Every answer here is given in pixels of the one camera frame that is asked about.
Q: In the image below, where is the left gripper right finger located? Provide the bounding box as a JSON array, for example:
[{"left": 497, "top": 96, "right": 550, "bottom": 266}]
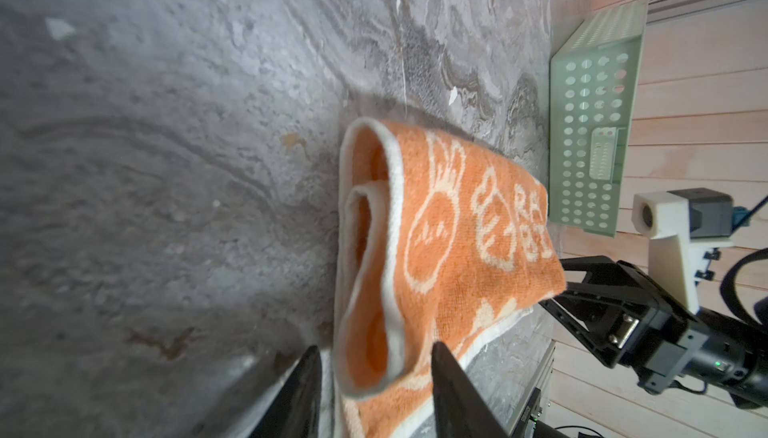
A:
[{"left": 431, "top": 342, "right": 507, "bottom": 438}]

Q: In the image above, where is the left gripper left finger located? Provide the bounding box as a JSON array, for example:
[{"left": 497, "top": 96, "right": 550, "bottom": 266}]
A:
[{"left": 248, "top": 345, "right": 322, "bottom": 438}]

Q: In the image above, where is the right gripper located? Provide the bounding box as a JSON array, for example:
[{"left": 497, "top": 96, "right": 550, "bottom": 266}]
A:
[{"left": 540, "top": 256, "right": 708, "bottom": 393}]

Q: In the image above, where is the orange patterned towel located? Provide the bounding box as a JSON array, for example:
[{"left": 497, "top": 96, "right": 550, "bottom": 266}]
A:
[{"left": 332, "top": 118, "right": 566, "bottom": 437}]

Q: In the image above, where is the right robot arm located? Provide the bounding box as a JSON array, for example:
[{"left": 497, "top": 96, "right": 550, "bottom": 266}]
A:
[{"left": 541, "top": 256, "right": 767, "bottom": 409}]

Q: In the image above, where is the light green plastic basket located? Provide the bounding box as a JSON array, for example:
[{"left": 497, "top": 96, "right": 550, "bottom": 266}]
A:
[{"left": 548, "top": 0, "right": 648, "bottom": 237}]

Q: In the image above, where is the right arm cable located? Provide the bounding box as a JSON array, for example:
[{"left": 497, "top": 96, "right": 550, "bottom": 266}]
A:
[{"left": 718, "top": 194, "right": 768, "bottom": 328}]

